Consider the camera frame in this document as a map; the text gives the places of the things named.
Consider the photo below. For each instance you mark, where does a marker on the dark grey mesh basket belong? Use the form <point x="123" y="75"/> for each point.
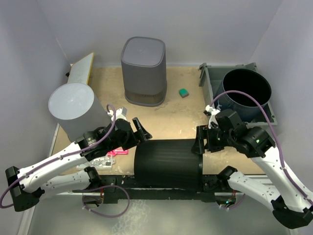
<point x="143" y="62"/>

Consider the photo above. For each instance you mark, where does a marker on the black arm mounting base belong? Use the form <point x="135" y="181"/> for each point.
<point x="116" y="187"/>

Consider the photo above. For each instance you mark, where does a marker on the large black round bucket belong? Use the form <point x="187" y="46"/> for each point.
<point x="168" y="164"/>

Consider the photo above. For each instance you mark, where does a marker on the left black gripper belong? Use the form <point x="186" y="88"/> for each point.
<point x="142" y="135"/>

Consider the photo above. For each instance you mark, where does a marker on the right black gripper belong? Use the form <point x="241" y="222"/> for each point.
<point x="203" y="131"/>

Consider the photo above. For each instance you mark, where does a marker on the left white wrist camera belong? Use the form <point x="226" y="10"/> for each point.
<point x="120" y="113"/>

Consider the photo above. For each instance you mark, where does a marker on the white printed card package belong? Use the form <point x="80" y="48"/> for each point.
<point x="101" y="163"/>

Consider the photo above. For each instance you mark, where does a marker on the pink plastic clip tool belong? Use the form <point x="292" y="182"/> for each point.
<point x="117" y="152"/>

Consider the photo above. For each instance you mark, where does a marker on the small whiteboard yellow edge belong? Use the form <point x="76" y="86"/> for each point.
<point x="80" y="71"/>

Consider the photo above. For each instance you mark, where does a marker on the grey rectangular plastic crate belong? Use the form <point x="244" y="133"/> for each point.
<point x="212" y="76"/>

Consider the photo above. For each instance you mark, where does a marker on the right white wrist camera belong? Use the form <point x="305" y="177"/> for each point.
<point x="211" y="113"/>

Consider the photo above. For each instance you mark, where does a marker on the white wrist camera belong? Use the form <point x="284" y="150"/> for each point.
<point x="120" y="113"/>
<point x="211" y="113"/>

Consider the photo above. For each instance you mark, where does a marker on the small green block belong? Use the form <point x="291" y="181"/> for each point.
<point x="183" y="93"/>

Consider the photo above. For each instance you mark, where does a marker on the dark blue round bin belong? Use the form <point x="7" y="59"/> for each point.
<point x="249" y="82"/>

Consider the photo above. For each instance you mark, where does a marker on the light grey round bin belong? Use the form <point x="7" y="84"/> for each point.
<point x="77" y="109"/>

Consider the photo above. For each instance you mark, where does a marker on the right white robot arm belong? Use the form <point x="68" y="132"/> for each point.
<point x="288" y="199"/>

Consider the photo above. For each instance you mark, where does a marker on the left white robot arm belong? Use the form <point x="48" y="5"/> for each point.
<point x="28" y="186"/>

